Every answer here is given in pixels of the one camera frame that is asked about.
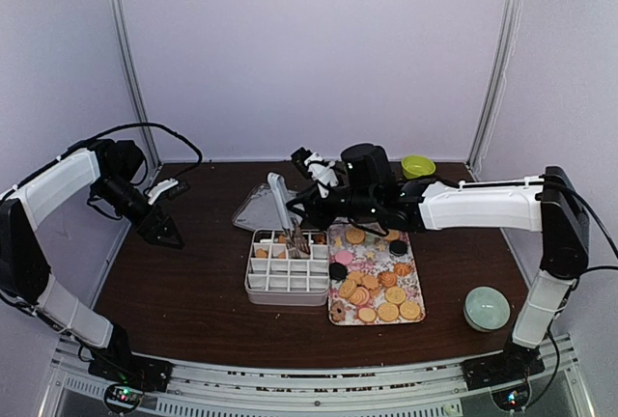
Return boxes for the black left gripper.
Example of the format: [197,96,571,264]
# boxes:
[93,175,184,249]

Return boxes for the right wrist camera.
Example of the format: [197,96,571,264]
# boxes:
[341,143,395,188]

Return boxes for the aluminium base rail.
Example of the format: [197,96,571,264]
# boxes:
[35,335,597,416]

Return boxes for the silver serving tongs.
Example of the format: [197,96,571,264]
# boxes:
[267,172,310,259]

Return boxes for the silver tin lid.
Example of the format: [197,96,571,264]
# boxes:
[232,183,282,232]

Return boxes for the lime green bowl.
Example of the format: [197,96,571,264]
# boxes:
[401,155,436,180]

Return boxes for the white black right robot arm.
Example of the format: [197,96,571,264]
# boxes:
[283,161,599,382]

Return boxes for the pink sandwich cookie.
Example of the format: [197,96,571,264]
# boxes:
[334,250,354,265]

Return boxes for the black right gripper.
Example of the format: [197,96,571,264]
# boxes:
[286,181,379,232]

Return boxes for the grey divided cookie tin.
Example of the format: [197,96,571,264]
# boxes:
[244,230,329,307]

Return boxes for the round tan perforated biscuit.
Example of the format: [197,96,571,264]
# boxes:
[346,228,366,245]

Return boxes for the flower shaped brown cookie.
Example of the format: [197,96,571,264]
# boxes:
[329,300,346,323]

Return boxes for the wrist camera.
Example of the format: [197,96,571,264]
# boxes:
[341,143,395,188]
[145,178,190,205]

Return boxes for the floral rectangular tray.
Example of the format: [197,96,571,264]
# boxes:
[326,223,426,326]

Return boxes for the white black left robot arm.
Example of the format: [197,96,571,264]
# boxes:
[1,119,124,389]

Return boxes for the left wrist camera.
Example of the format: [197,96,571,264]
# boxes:
[145,178,190,205]

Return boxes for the black sandwich cookie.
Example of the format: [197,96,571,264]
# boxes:
[389,239,407,257]
[328,263,349,281]

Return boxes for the pale green ceramic bowl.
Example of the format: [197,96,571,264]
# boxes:
[463,287,511,332]

